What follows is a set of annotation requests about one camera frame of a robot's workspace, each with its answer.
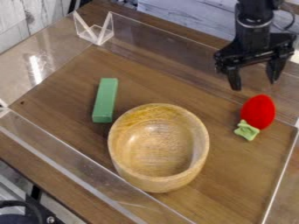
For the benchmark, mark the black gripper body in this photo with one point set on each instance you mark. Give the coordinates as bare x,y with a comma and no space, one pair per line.
236,56

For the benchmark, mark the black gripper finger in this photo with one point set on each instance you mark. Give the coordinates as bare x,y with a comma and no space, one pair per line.
274,68
234,78

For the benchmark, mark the red felt strawberry toy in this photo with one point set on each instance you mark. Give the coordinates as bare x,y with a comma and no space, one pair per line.
257,116

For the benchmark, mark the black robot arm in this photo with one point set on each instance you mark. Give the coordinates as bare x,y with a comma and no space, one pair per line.
256,44

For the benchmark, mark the wooden bowl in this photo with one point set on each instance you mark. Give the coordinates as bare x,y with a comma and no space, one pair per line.
160,145

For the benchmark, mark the green rectangular block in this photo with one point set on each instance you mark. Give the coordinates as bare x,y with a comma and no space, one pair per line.
106,100

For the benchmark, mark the black table clamp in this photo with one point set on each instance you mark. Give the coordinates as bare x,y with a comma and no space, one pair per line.
21,209

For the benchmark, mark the clear acrylic tray wall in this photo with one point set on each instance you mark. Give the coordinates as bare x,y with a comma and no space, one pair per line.
50,141

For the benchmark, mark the clear acrylic corner bracket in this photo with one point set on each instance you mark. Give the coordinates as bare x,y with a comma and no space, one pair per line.
96,34

